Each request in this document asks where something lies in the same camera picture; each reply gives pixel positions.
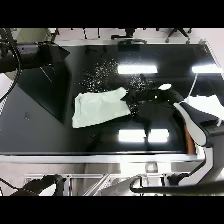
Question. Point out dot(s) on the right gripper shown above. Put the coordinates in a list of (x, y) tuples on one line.
[(135, 96)]

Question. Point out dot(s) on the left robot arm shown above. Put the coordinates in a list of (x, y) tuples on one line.
[(30, 55)]

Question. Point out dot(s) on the black office chair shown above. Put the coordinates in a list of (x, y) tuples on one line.
[(178, 32), (128, 34)]

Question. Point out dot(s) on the pale green T-shirt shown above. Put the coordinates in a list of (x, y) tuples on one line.
[(98, 108)]

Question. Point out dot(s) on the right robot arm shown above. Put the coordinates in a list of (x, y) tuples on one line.
[(195, 126)]

